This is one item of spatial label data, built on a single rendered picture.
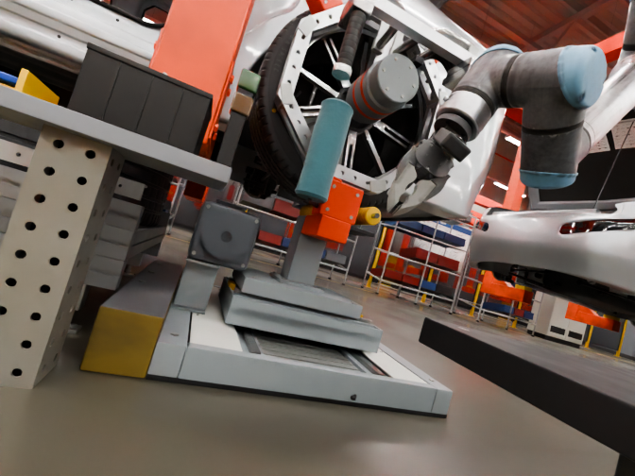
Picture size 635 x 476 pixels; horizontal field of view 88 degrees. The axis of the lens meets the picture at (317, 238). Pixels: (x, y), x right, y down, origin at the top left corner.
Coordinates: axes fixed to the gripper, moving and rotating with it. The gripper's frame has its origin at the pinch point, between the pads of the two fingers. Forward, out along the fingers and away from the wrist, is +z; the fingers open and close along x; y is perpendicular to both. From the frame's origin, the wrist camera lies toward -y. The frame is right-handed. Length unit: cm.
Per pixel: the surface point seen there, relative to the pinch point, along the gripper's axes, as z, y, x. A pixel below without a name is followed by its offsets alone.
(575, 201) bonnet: -230, 278, -218
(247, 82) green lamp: -3.7, 9.6, 37.3
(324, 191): -0.1, 25.8, 11.8
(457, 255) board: -212, 625, -303
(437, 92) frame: -54, 45, 3
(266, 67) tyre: -21, 40, 48
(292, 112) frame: -13.8, 34.8, 32.4
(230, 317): 42, 38, 11
